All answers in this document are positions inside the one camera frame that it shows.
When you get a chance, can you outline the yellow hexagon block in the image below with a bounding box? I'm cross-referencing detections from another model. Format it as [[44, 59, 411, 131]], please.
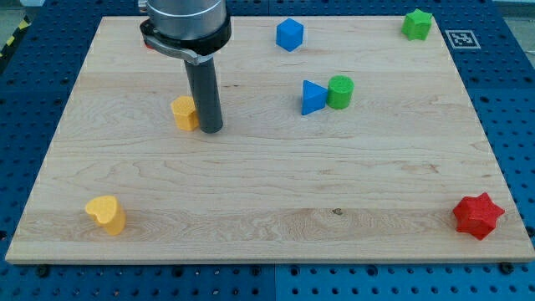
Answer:
[[171, 95, 199, 131]]

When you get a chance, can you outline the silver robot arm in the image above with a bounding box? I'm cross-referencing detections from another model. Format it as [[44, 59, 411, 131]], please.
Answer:
[[138, 0, 232, 65]]

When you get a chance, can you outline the wooden board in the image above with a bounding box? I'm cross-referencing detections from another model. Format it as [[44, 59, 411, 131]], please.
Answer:
[[6, 16, 534, 265]]

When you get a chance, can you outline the blue triangle block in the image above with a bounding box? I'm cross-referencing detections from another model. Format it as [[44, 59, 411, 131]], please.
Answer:
[[301, 80, 328, 115]]

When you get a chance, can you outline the green cylinder block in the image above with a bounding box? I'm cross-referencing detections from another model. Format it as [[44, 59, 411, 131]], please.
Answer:
[[326, 75, 354, 110]]

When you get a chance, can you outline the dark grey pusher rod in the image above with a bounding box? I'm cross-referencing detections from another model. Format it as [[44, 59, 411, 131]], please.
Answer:
[[186, 58, 223, 134]]

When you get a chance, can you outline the blue cube block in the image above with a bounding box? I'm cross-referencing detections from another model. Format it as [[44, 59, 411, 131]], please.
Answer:
[[276, 18, 304, 52]]

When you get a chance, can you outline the yellow heart block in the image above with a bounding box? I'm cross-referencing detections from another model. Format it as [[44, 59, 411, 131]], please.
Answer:
[[84, 195, 126, 236]]

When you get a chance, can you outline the green star block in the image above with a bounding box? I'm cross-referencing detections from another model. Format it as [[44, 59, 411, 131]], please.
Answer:
[[401, 8, 433, 41]]

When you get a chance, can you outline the red star block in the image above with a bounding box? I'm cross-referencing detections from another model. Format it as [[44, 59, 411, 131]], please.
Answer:
[[452, 192, 506, 241]]

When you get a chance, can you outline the white fiducial marker tag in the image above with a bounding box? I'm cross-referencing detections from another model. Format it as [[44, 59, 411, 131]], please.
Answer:
[[445, 29, 481, 49]]

